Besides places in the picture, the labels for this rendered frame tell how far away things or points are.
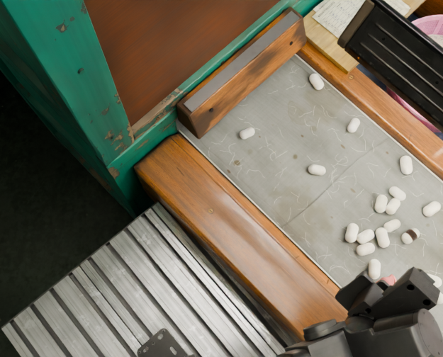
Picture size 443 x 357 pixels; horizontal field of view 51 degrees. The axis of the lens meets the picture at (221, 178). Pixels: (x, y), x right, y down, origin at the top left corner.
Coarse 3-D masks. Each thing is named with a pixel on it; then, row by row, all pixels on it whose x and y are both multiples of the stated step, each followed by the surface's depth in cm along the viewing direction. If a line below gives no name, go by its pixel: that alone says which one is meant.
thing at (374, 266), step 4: (372, 260) 84; (376, 260) 84; (372, 264) 84; (376, 264) 84; (380, 264) 84; (372, 268) 84; (376, 268) 83; (380, 268) 84; (372, 272) 83; (376, 272) 83; (372, 276) 83; (376, 276) 83
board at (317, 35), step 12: (408, 0) 99; (420, 0) 99; (312, 12) 97; (408, 12) 98; (312, 24) 96; (312, 36) 95; (324, 36) 96; (324, 48) 95; (336, 48) 95; (336, 60) 94; (348, 60) 94; (348, 72) 94
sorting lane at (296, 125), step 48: (288, 96) 95; (336, 96) 96; (192, 144) 92; (240, 144) 92; (288, 144) 92; (336, 144) 92; (384, 144) 93; (288, 192) 89; (336, 192) 90; (384, 192) 90; (432, 192) 90; (336, 240) 87; (432, 240) 87
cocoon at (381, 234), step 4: (380, 228) 86; (376, 232) 86; (380, 232) 85; (384, 232) 85; (376, 236) 86; (380, 236) 85; (384, 236) 85; (380, 240) 85; (384, 240) 85; (388, 240) 85; (380, 244) 85; (384, 244) 85; (388, 244) 85
